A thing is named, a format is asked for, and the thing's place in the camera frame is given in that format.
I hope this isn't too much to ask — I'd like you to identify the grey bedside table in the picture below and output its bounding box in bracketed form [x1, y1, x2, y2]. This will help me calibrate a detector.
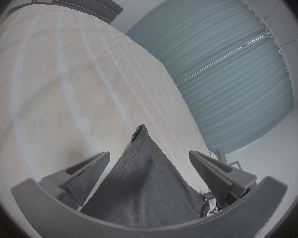
[212, 150, 242, 170]

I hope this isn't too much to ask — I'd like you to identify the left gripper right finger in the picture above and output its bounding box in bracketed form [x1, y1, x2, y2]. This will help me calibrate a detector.
[189, 150, 258, 209]

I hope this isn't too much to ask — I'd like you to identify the black T-shirt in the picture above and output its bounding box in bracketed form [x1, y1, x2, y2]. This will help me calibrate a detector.
[79, 124, 223, 229]

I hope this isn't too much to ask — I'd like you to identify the black chest of drawers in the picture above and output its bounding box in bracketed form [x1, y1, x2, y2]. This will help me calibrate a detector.
[31, 0, 123, 23]

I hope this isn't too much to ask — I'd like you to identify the bed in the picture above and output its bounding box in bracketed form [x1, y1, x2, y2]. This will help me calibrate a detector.
[0, 4, 216, 206]

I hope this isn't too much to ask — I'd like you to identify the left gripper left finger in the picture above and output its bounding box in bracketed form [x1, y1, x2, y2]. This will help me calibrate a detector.
[41, 151, 111, 206]

